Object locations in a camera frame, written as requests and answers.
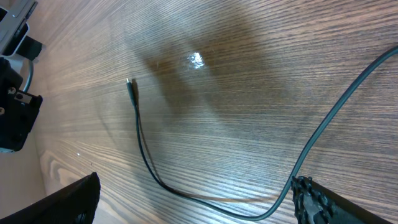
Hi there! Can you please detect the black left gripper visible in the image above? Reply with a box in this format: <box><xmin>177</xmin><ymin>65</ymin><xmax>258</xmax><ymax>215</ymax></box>
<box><xmin>1</xmin><ymin>58</ymin><xmax>43</xmax><ymax>152</ymax></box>

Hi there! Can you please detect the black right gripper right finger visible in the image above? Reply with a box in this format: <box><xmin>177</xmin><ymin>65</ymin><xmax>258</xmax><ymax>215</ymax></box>
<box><xmin>292</xmin><ymin>176</ymin><xmax>391</xmax><ymax>224</ymax></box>

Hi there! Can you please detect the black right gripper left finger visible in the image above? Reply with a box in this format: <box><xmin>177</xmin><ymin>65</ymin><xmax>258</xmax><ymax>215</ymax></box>
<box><xmin>1</xmin><ymin>172</ymin><xmax>101</xmax><ymax>224</ymax></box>

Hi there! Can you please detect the black USB charging cable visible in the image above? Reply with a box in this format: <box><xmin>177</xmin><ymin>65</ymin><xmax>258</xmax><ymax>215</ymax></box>
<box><xmin>126</xmin><ymin>45</ymin><xmax>398</xmax><ymax>222</ymax></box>

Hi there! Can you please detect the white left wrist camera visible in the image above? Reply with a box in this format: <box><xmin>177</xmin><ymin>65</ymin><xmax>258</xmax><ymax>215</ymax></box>
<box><xmin>1</xmin><ymin>0</ymin><xmax>44</xmax><ymax>62</ymax></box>

